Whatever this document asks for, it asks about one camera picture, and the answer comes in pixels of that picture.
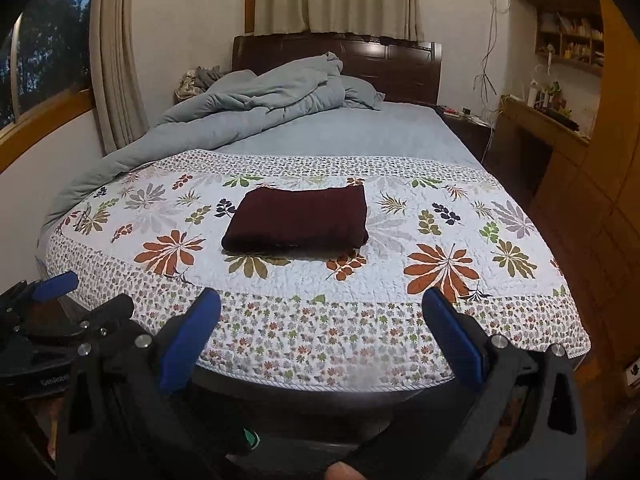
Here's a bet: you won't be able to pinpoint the beige window curtain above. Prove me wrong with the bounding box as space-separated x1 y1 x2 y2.
90 0 151 156

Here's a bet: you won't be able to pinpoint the maroon pants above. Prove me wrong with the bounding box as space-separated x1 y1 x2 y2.
221 185 371 255

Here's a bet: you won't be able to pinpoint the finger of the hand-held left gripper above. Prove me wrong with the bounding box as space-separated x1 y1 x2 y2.
67 294 136 343
0 271 80 313

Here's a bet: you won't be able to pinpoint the grey comforter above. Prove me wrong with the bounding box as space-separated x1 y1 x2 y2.
42 51 386 231

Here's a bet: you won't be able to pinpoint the wooden bookshelf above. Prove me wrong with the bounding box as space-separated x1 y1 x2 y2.
510 0 606 78

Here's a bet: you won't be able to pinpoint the dark bed frame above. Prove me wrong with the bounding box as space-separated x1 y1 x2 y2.
195 365 451 443

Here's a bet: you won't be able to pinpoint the wood framed window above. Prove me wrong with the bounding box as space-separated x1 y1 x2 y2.
0 0 96 171

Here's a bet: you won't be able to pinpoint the wooden desk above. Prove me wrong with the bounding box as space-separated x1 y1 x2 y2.
492 94 593 196

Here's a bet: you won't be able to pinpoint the grey bed sheet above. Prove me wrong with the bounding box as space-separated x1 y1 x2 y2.
220 100 483 168

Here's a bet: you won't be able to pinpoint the bundle of clothes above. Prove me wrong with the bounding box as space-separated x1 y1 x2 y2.
175 65 226 103

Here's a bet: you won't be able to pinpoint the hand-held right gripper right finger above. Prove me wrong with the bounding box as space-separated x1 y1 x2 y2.
345 287 586 480

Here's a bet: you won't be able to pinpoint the hanging white cables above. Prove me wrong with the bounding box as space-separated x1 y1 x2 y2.
472 0 507 106

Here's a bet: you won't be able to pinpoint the floral quilt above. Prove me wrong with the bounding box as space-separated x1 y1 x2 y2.
37 149 586 393

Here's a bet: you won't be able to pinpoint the dark wooden headboard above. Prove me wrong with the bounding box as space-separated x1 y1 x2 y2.
231 34 443 107

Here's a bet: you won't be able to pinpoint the dark wooden nightstand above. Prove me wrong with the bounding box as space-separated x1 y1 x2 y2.
437 104 496 166

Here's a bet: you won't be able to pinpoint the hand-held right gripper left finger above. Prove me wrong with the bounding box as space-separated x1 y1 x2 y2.
54 287 236 480

